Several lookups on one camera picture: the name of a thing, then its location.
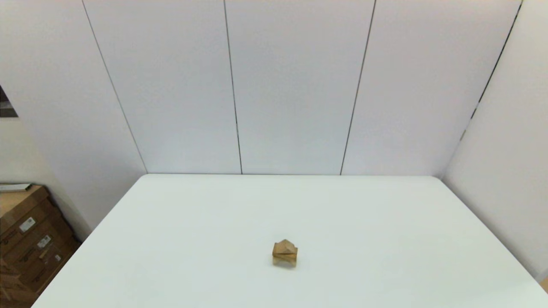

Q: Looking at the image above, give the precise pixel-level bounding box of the triangular wooden building block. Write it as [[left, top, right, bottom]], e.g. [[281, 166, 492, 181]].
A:
[[274, 239, 298, 254]]

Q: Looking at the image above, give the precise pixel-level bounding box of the large cardboard box with labels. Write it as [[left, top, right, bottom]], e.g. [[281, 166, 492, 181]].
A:
[[0, 185, 82, 296]]

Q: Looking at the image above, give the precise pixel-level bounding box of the small plain cardboard box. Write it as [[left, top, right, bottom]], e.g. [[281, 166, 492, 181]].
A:
[[0, 261, 37, 307]]

